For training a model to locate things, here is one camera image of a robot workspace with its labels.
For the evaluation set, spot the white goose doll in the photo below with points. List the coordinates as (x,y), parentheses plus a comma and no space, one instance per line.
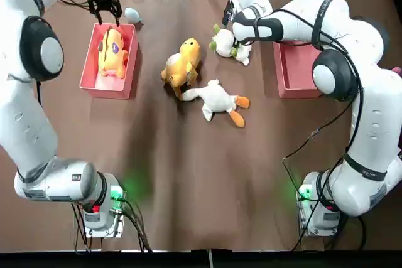
(216,98)

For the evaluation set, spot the yellow doll with purple mark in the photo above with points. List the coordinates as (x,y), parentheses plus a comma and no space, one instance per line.
(111,54)

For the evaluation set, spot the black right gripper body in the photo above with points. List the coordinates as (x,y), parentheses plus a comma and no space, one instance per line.
(228,13)

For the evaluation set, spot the orange-yellow bear doll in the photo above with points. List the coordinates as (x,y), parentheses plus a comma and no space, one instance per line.
(180,67)

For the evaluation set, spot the small light blue plush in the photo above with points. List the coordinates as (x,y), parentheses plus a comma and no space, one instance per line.
(132,14)

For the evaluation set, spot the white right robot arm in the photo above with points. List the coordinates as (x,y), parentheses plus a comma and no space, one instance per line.
(373,130)

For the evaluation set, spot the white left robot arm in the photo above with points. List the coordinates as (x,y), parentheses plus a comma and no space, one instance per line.
(28,130)

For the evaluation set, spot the white doll with green leaves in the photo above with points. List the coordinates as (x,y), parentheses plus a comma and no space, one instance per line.
(224,45)

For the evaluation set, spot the pink plastic box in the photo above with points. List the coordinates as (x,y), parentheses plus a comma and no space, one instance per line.
(89,76)
(295,67)

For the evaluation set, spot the pink blob plush with eyes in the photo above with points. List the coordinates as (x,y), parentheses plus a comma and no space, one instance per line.
(397,71)

